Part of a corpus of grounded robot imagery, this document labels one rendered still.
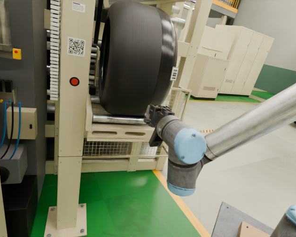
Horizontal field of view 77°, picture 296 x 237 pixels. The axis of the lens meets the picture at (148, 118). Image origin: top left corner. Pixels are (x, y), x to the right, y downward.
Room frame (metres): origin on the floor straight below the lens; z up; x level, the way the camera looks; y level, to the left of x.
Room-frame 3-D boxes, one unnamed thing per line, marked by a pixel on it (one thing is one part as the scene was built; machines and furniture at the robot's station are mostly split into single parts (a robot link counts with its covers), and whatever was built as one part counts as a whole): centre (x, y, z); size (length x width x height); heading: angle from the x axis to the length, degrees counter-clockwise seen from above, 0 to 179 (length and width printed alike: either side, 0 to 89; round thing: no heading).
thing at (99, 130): (0.92, 0.13, 0.83); 0.36 x 0.09 x 0.06; 113
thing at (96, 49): (1.32, 0.54, 1.05); 0.20 x 0.15 x 0.30; 113
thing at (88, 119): (0.98, 0.35, 0.90); 0.40 x 0.03 x 0.10; 23
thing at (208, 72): (5.85, -1.44, 0.62); 0.90 x 0.56 x 1.25; 124
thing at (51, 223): (0.93, 0.41, 0.01); 0.27 x 0.27 x 0.02; 23
